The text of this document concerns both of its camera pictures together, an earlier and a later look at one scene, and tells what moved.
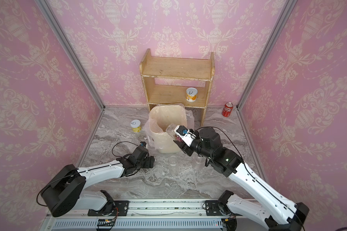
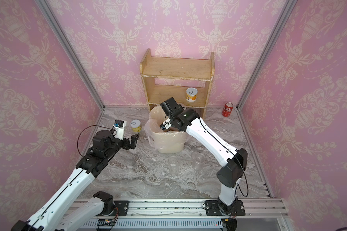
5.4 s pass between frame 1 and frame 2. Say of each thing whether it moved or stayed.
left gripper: moved
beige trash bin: stayed
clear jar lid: stayed
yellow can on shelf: stayed
